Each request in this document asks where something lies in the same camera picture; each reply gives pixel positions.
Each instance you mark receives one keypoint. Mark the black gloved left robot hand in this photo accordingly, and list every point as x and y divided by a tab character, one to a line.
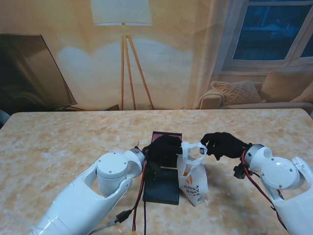
163	149

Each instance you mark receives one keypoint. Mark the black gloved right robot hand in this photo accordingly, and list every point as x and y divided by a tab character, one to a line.
225	145

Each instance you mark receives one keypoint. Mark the white plastic bag orange logo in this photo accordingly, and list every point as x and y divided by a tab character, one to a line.
193	181

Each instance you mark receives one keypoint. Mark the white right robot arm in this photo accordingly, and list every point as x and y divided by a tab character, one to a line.
281	176

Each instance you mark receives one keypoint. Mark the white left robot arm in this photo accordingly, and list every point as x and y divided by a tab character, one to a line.
93	195

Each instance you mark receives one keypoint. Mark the black gift box pink inside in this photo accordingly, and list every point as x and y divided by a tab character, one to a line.
166	135

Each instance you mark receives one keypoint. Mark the black gift box lid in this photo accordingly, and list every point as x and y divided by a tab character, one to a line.
161	186

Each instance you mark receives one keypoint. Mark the dark grey chair edge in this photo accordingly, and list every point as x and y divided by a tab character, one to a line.
2	117

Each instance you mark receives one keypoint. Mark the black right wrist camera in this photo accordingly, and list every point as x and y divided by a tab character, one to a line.
240	171

